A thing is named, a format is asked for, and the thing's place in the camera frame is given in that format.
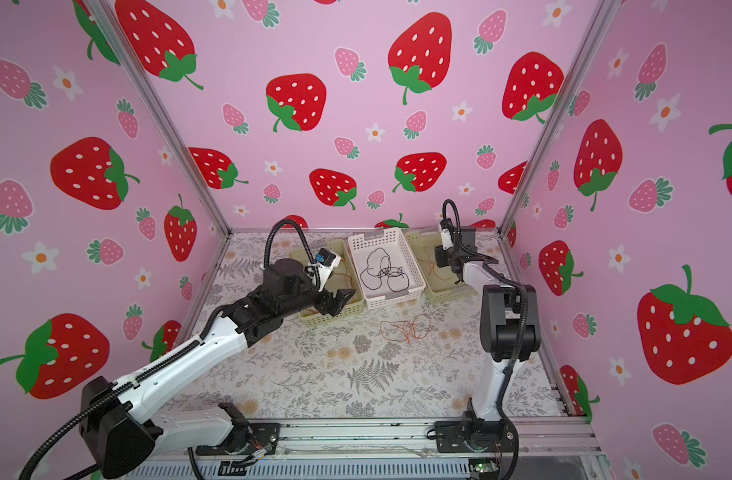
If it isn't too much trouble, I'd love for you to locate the green perforated basket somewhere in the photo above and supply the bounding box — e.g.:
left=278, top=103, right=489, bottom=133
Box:
left=299, top=239, right=366, bottom=327
left=406, top=230, right=477, bottom=304

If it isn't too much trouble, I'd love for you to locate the white perforated basket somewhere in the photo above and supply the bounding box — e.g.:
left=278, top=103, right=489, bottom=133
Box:
left=347, top=227, right=426, bottom=310

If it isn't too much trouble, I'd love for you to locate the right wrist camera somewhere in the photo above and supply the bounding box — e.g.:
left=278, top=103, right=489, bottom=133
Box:
left=439, top=218, right=456, bottom=250

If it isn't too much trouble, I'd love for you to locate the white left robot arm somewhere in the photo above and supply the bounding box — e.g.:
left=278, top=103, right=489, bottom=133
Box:
left=19, top=239, right=355, bottom=479

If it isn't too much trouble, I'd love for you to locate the right green perforated basket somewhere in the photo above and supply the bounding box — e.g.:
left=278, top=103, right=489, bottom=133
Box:
left=406, top=230, right=477, bottom=304

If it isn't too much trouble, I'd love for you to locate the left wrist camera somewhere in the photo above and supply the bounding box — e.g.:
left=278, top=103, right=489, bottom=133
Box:
left=309, top=248, right=342, bottom=291

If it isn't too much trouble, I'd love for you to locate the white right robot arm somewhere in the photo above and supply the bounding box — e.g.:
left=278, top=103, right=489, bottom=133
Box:
left=431, top=199, right=541, bottom=454

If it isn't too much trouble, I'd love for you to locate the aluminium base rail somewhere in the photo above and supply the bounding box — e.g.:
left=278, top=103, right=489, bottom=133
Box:
left=127, top=417, right=614, bottom=479

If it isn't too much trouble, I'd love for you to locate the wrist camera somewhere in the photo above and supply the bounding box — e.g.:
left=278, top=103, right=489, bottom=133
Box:
left=309, top=248, right=342, bottom=291
left=439, top=218, right=456, bottom=250

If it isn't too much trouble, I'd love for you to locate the left green perforated basket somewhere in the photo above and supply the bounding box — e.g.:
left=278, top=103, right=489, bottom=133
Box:
left=299, top=239, right=366, bottom=327

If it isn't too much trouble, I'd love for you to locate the red cable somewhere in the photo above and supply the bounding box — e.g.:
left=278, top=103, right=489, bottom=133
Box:
left=329, top=257, right=358, bottom=301

